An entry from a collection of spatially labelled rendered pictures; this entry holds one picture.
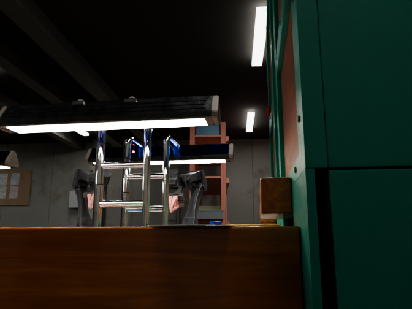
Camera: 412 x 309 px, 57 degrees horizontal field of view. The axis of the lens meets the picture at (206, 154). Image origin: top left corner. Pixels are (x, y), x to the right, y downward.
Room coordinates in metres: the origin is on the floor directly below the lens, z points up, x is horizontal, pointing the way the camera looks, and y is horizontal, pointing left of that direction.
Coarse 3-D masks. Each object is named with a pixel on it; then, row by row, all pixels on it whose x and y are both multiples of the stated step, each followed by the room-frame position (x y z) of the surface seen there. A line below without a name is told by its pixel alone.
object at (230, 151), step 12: (204, 144) 1.52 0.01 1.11; (216, 144) 1.51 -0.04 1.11; (228, 144) 1.50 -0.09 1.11; (108, 156) 1.54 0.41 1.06; (120, 156) 1.53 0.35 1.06; (132, 156) 1.52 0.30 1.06; (156, 156) 1.51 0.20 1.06; (180, 156) 1.49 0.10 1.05; (192, 156) 1.49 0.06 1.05; (204, 156) 1.48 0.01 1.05; (216, 156) 1.47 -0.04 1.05; (228, 156) 1.47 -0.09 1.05
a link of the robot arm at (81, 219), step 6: (78, 180) 2.16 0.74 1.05; (84, 180) 2.19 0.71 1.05; (78, 186) 2.15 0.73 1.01; (84, 186) 2.18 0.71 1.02; (78, 192) 2.15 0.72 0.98; (78, 198) 2.15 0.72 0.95; (84, 198) 2.14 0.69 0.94; (78, 204) 2.14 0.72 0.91; (84, 204) 2.13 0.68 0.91; (78, 210) 2.14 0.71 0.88; (84, 210) 2.12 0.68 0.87; (78, 216) 2.11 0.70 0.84; (84, 216) 2.10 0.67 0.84; (90, 216) 2.13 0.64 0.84; (78, 222) 2.10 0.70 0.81; (84, 222) 2.09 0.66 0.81; (90, 222) 2.11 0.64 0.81
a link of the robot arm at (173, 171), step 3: (171, 171) 1.84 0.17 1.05; (174, 171) 1.84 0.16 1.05; (177, 171) 1.83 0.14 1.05; (171, 174) 1.82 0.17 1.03; (174, 174) 1.81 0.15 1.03; (177, 174) 1.83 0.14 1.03; (180, 177) 1.88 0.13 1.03; (189, 177) 1.93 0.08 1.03; (180, 180) 1.90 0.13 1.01; (186, 180) 1.91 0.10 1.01; (189, 180) 1.93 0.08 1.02; (183, 183) 1.91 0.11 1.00; (186, 183) 1.91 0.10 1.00; (189, 183) 1.93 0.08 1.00; (183, 186) 1.92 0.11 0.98; (186, 186) 1.91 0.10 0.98
